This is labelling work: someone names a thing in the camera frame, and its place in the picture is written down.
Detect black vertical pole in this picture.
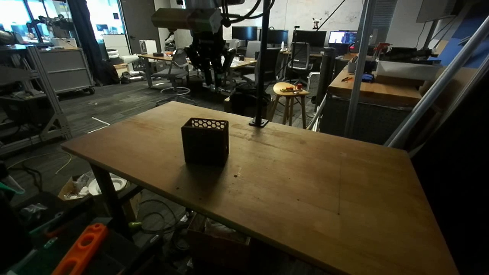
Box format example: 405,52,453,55
249,0,274,130

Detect lit blue computer monitor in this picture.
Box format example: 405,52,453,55
327,29,361,47

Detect black office chair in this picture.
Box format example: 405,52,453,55
288,40,314,79

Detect small red tools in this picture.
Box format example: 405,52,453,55
280,82,303,95

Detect white drawer cabinet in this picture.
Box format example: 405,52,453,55
37,46,97,96

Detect black hanging cable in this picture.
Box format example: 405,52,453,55
219,0,278,27

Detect dark computer monitor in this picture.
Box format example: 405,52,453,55
231,24,260,43
292,29,329,50
266,27,291,47

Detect large dark cardboard box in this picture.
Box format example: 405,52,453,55
188,212,254,272

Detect wooden office desk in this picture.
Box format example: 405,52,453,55
226,55,259,73

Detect white shelving rack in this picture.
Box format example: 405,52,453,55
0,43,74,157

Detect vertical silver metal pole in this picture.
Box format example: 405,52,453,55
343,0,376,137

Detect diagonal silver metal pole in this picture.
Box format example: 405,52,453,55
384,17,489,150

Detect wooden top workbench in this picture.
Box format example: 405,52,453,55
318,66,425,147

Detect round wooden stool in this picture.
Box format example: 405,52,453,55
268,81,312,130

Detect black perforated box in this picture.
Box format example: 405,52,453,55
181,116,231,168

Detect orange tool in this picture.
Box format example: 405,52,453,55
52,221,110,275

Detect open cardboard box white contents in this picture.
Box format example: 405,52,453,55
57,169,129,206

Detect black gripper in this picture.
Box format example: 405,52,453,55
184,30,229,92

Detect floor cable bundle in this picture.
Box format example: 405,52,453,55
129,195,191,237

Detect olive wrist camera block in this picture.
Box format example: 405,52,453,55
152,6,223,37

